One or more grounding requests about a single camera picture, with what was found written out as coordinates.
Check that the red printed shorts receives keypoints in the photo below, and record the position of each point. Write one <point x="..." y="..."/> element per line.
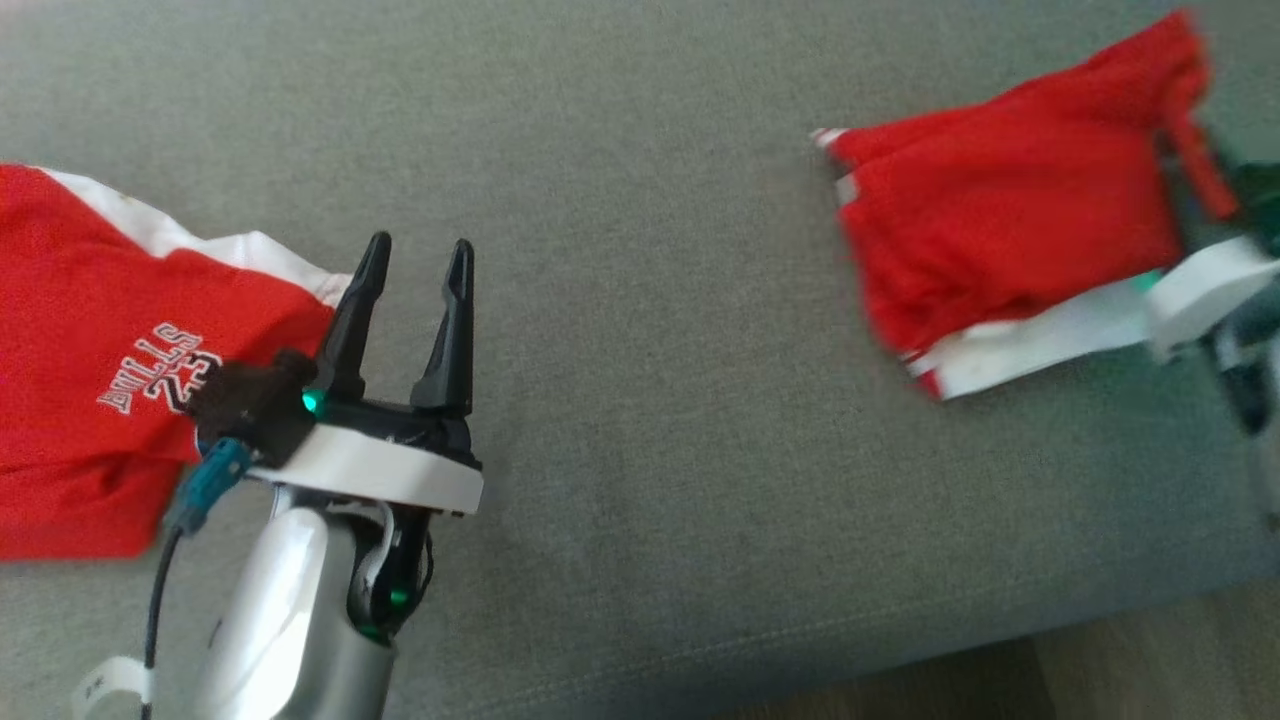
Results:
<point x="80" y="300"/>

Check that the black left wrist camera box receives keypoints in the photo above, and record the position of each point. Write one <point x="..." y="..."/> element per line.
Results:
<point x="250" y="405"/>

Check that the grey fabric sofa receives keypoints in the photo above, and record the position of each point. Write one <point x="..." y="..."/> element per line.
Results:
<point x="650" y="300"/>

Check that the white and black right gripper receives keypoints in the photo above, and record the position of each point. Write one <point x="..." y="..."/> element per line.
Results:
<point x="1205" y="290"/>

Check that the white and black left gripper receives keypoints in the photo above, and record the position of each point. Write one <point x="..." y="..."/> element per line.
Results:
<point x="380" y="460"/>

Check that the red shirt with white sleeves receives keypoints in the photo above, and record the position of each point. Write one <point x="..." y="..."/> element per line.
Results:
<point x="1000" y="220"/>

